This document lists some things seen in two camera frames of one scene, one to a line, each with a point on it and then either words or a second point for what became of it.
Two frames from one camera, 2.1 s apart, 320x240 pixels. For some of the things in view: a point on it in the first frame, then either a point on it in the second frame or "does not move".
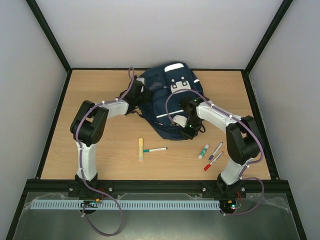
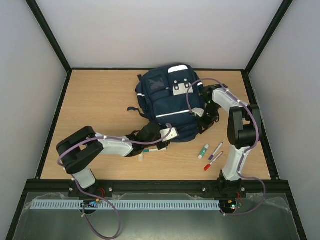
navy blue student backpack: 169,83 does not move
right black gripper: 190,132 -> 206,121
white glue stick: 203,151 does not move
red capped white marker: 208,166 does not move
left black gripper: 149,98 -> 163,145
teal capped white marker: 155,149 does not move
